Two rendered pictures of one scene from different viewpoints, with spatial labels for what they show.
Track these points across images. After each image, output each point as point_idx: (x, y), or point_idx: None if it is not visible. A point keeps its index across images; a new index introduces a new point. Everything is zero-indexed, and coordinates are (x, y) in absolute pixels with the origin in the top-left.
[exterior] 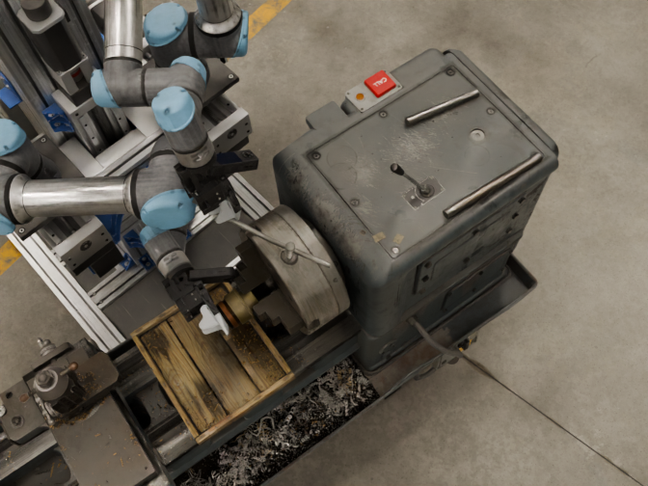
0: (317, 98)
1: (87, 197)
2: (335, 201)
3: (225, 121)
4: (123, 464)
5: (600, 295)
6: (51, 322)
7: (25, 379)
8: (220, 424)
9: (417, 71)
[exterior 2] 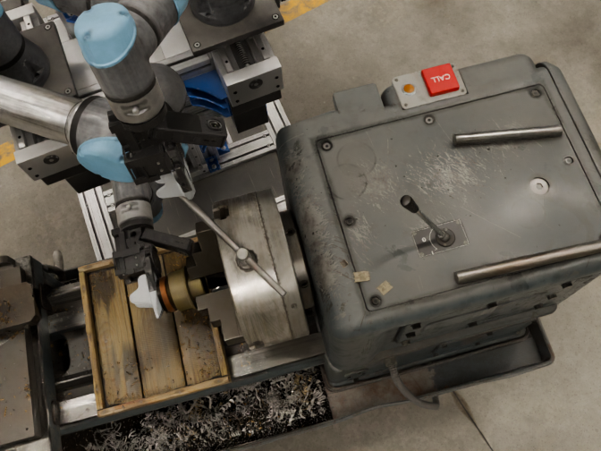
0: (401, 68)
1: (27, 111)
2: (326, 210)
3: (251, 67)
4: (6, 414)
5: None
6: (71, 205)
7: None
8: (129, 405)
9: (493, 79)
